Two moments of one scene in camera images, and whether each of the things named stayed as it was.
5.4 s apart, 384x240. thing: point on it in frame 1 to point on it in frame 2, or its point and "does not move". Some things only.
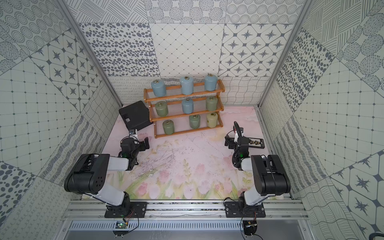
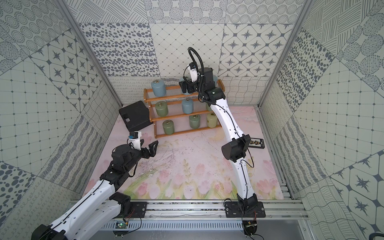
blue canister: (187, 105) does not move
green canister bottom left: (168, 126) does not move
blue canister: (159, 88) does not move
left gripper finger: (147, 144) to (152, 148)
